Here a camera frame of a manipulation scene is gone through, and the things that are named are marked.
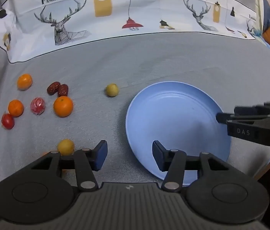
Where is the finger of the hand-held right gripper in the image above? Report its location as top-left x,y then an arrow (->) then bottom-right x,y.
234,105 -> 270,116
216,112 -> 270,124

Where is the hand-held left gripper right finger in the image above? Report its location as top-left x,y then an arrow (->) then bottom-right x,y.
152,140 -> 231,193

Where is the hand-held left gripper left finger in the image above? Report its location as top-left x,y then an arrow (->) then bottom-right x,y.
31,140 -> 108,192

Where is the light blue plate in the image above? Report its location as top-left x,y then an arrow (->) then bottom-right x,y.
125,81 -> 232,186

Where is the red cherry tomato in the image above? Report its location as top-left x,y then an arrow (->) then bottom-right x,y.
1,113 -> 15,130

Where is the yellow round fruit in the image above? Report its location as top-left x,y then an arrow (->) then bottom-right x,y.
57,139 -> 75,156

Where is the large round orange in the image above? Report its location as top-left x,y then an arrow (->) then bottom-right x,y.
53,96 -> 74,117

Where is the yellow-green round fruit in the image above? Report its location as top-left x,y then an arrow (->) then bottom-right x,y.
105,83 -> 119,97

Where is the dried red date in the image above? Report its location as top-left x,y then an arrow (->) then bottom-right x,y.
46,82 -> 61,96
57,84 -> 69,97

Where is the pink wrapped fruit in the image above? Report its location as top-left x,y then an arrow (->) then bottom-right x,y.
30,97 -> 46,115

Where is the grey sofa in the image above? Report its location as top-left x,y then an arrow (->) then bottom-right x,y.
0,0 -> 270,230

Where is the blue cloth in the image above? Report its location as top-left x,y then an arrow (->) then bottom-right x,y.
263,0 -> 270,33

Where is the medium round orange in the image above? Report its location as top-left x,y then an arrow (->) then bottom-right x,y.
8,100 -> 24,117

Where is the small oval orange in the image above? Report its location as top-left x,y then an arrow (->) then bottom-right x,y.
17,74 -> 33,91

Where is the white deer printed cloth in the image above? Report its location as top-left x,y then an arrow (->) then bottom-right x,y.
0,0 -> 265,64

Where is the wooden frame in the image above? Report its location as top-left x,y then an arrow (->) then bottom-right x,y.
254,159 -> 270,182

